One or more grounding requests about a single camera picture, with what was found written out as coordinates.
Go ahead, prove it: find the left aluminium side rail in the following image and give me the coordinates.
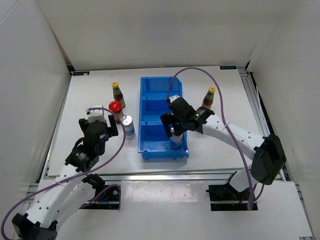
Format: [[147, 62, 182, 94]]
[[32, 74, 71, 183]]

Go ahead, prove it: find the left yellow-cap sauce bottle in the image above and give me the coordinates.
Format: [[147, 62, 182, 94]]
[[111, 81, 126, 109]]

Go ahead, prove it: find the silver-top shaker can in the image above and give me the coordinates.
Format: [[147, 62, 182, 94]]
[[120, 115, 136, 140], [169, 127, 183, 150]]

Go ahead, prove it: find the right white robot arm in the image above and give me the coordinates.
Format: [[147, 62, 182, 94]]
[[160, 95, 287, 201]]

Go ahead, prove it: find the right aluminium side rail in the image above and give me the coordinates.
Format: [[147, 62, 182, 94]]
[[237, 67, 291, 181]]

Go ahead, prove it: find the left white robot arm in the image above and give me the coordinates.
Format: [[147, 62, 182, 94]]
[[12, 108, 119, 240]]

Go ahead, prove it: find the yellow-cap sauce bottle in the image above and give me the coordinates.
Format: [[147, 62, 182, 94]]
[[111, 81, 126, 109], [201, 87, 216, 109]]

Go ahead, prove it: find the blue three-compartment plastic bin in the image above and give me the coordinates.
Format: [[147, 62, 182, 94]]
[[138, 76, 189, 161]]

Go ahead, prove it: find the aluminium side rail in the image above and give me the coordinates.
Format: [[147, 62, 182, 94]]
[[237, 67, 291, 181], [32, 74, 71, 183]]

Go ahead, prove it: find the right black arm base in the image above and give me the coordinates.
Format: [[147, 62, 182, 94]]
[[206, 184, 250, 212]]

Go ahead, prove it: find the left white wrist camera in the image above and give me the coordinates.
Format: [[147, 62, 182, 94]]
[[86, 104, 106, 124]]

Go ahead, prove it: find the right black corner label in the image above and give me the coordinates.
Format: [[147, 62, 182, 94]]
[[219, 65, 238, 70]]

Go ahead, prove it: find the aluminium front rail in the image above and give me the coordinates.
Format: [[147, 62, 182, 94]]
[[99, 168, 241, 182]]

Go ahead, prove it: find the black corner label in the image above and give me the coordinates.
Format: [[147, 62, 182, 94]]
[[219, 65, 238, 70], [72, 71, 90, 76]]

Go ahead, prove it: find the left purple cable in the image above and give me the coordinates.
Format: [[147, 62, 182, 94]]
[[0, 106, 127, 240]]

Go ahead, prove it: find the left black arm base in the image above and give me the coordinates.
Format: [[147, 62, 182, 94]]
[[81, 184, 122, 210]]

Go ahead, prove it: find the left red-lid sauce jar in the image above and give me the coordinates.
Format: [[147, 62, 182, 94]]
[[108, 100, 124, 123]]

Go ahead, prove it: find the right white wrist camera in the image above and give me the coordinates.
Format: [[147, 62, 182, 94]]
[[167, 94, 180, 104]]

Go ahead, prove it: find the right yellow-cap sauce bottle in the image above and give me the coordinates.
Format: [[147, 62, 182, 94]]
[[201, 87, 216, 109]]

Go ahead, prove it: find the left black corner label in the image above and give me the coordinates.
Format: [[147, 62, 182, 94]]
[[72, 71, 90, 76]]

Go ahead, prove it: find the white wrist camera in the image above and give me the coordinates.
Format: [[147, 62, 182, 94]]
[[167, 94, 180, 104], [86, 104, 106, 124]]

